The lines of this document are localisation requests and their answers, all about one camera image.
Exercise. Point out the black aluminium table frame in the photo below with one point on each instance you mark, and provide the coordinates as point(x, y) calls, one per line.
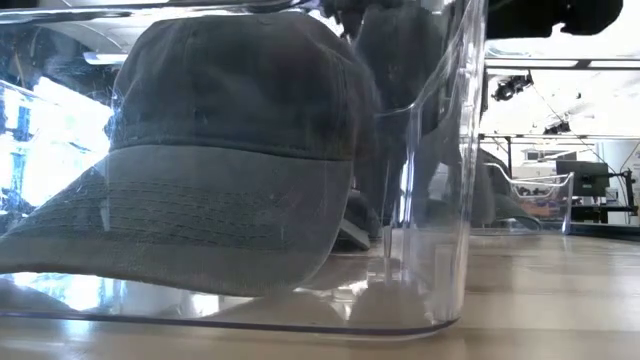
point(615, 232)

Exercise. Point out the clear plastic bin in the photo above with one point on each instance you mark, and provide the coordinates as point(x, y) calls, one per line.
point(450, 280)
point(562, 210)

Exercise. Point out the grey overhead rail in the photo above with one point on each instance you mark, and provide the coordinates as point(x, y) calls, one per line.
point(550, 63)

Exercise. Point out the black ceiling fixture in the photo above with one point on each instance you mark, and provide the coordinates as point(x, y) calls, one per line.
point(557, 128)
point(510, 87)

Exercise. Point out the black computer monitor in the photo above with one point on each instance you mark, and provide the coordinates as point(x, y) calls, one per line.
point(582, 177)

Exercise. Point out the grey baseball cap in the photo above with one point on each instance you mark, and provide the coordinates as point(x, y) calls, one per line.
point(225, 100)
point(400, 60)

